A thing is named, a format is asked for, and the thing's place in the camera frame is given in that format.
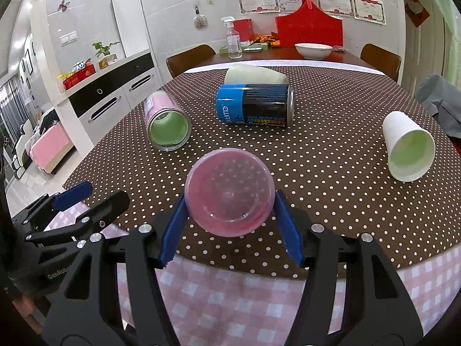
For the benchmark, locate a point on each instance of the red diamond door decoration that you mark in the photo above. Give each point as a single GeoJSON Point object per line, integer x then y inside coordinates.
{"type": "Point", "coordinates": [416, 12]}

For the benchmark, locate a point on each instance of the cream ceramic cup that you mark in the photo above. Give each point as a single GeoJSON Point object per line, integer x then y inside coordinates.
{"type": "Point", "coordinates": [249, 74]}

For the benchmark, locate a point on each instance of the grey jacket on chair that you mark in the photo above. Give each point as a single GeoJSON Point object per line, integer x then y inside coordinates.
{"type": "Point", "coordinates": [442, 100]}

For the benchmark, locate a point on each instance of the white ceramic bowl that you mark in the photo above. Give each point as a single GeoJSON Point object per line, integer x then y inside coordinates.
{"type": "Point", "coordinates": [313, 51]}

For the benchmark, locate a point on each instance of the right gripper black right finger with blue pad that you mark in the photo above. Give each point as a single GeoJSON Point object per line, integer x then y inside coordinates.
{"type": "Point", "coordinates": [377, 310]}

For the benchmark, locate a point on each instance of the red gift bag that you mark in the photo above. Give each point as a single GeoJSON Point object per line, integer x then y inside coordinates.
{"type": "Point", "coordinates": [309, 24]}

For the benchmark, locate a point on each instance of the white black sideboard cabinet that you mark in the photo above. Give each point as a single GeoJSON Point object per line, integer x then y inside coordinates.
{"type": "Point", "coordinates": [90, 109]}

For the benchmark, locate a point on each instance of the left brown wooden chair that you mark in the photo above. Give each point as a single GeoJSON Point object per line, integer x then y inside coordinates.
{"type": "Point", "coordinates": [179, 63]}

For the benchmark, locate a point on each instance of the hanging wall brush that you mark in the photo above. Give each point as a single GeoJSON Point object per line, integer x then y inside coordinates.
{"type": "Point", "coordinates": [200, 21]}

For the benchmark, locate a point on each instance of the potted green plant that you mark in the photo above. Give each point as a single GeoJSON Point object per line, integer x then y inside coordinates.
{"type": "Point", "coordinates": [104, 55]}

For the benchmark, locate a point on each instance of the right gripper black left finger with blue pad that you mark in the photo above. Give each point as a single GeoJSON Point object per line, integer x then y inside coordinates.
{"type": "Point", "coordinates": [86, 310]}

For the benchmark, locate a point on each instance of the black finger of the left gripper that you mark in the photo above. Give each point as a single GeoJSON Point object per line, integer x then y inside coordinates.
{"type": "Point", "coordinates": [94, 220]}

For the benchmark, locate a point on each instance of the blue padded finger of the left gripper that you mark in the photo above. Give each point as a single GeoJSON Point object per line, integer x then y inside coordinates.
{"type": "Point", "coordinates": [71, 197]}

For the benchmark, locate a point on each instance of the blue black can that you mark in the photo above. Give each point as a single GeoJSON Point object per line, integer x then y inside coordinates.
{"type": "Point", "coordinates": [258, 104]}

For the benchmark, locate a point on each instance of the white paper cup green inside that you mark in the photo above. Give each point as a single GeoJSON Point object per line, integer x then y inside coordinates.
{"type": "Point", "coordinates": [411, 149]}

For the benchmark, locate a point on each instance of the pink checkered tablecloth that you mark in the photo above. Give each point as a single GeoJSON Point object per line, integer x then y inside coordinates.
{"type": "Point", "coordinates": [246, 290]}

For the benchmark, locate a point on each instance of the small red box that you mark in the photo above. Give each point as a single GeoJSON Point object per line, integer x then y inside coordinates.
{"type": "Point", "coordinates": [244, 28]}

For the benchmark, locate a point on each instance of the pink cup green inside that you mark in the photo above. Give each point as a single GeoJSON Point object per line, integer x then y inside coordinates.
{"type": "Point", "coordinates": [168, 127]}

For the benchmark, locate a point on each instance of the pink translucent plastic cup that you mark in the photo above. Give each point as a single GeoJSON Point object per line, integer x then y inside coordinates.
{"type": "Point", "coordinates": [229, 192]}

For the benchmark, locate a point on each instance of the red box on sideboard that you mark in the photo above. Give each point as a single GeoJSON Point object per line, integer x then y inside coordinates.
{"type": "Point", "coordinates": [79, 76]}

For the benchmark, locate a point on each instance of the brown polka dot tablecloth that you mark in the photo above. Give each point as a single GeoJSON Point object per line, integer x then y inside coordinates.
{"type": "Point", "coordinates": [331, 163]}

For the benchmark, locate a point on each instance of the green flat box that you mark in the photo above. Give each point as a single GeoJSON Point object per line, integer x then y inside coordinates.
{"type": "Point", "coordinates": [254, 47]}

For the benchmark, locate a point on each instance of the right brown wooden chair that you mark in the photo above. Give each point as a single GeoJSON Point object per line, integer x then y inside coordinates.
{"type": "Point", "coordinates": [381, 59]}

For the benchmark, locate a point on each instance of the brown wooden chair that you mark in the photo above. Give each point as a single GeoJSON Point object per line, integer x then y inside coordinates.
{"type": "Point", "coordinates": [381, 59]}
{"type": "Point", "coordinates": [179, 63]}

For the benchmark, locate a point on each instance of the clear spray bottle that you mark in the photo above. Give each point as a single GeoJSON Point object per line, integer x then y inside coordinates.
{"type": "Point", "coordinates": [233, 43]}

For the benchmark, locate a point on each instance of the pink suitcase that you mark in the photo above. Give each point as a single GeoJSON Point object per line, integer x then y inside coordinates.
{"type": "Point", "coordinates": [51, 147]}

